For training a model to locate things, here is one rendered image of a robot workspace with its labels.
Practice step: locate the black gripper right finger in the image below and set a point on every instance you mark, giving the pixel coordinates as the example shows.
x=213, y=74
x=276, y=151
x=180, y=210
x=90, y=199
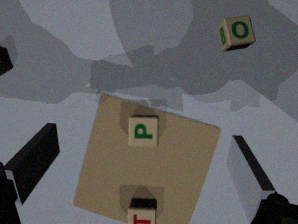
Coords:
x=254, y=188

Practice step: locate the tan flat mat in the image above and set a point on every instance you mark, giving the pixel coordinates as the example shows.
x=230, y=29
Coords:
x=173, y=173

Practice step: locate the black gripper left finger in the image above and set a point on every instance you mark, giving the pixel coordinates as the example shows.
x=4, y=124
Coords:
x=23, y=171

